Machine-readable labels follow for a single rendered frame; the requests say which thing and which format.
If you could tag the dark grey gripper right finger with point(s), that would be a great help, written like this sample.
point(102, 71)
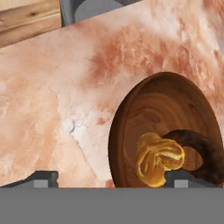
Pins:
point(186, 180)

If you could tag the brown wooden bowl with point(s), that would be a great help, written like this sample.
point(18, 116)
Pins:
point(163, 108)

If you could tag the dark brown pretzel bread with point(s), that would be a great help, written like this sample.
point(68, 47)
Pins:
point(210, 154)

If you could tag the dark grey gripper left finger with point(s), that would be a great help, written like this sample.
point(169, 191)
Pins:
point(43, 178)

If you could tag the golden yellow croissant bread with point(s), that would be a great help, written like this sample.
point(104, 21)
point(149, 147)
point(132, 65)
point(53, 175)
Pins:
point(157, 157)

